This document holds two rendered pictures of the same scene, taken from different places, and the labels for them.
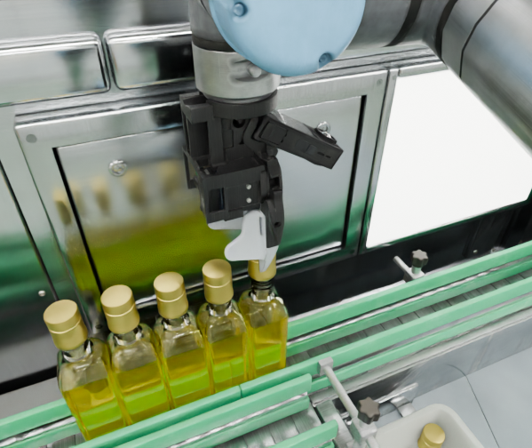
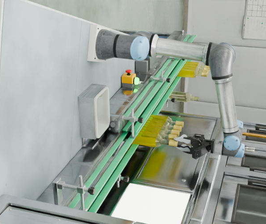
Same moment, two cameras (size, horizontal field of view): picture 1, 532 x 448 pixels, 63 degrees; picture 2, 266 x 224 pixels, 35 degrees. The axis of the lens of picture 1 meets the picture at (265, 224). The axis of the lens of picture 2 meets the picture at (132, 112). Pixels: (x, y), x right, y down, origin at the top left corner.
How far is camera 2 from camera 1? 223 cm
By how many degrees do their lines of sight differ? 77
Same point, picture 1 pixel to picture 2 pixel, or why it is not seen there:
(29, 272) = not seen: hidden behind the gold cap
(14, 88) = not seen: hidden behind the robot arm
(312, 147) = (200, 148)
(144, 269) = (164, 149)
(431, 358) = (104, 151)
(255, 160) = (202, 141)
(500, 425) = (69, 140)
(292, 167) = (175, 174)
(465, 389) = (71, 154)
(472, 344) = (95, 161)
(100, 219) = not seen: hidden behind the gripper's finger
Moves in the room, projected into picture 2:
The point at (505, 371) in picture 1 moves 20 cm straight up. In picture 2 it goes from (61, 165) to (102, 172)
